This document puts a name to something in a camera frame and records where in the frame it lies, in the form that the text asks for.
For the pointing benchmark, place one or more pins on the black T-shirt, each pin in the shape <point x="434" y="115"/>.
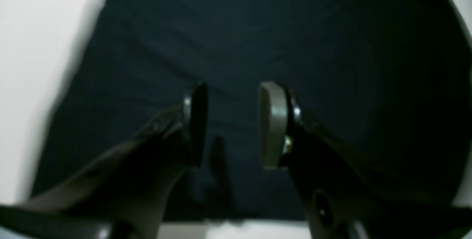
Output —
<point x="390" y="77"/>

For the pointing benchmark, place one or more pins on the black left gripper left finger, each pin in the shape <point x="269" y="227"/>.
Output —
<point x="123" y="193"/>

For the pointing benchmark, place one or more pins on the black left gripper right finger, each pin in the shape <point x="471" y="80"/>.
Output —
<point x="345" y="194"/>

